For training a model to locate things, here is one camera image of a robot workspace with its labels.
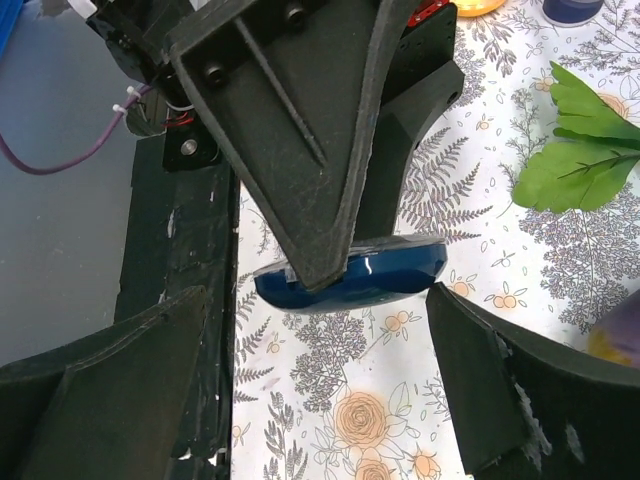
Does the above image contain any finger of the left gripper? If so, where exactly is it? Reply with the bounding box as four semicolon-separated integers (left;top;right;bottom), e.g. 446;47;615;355
353;60;464;242

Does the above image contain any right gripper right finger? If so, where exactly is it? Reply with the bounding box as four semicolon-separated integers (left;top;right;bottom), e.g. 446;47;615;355
426;283;639;479

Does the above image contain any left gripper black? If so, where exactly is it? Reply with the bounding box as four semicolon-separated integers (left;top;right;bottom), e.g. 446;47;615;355
85;0;458;290

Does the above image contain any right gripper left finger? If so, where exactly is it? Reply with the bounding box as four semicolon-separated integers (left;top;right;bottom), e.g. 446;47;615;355
1;287;206;479

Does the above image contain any blue round pill box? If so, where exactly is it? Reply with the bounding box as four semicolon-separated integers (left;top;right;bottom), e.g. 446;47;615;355
254;234;448;314

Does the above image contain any purple eggplant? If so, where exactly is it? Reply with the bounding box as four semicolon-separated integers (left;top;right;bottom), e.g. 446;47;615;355
586;290;640;369

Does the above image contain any orange round pill box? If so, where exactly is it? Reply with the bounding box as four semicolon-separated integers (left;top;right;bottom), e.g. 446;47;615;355
451;0;506;18

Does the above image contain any floral table mat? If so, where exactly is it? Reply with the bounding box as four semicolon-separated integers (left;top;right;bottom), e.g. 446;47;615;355
231;1;639;479

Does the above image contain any white blue pill bottle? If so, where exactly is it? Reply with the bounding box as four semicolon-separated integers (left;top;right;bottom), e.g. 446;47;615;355
542;0;604;27

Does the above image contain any white radish with leaves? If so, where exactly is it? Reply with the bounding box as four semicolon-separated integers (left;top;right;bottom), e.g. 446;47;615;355
511;62;639;214

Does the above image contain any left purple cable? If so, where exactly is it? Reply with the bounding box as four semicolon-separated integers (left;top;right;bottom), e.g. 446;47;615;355
0;84;154;176

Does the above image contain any black front rail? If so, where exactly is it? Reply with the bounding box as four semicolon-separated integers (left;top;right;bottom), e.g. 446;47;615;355
115;136;239;479

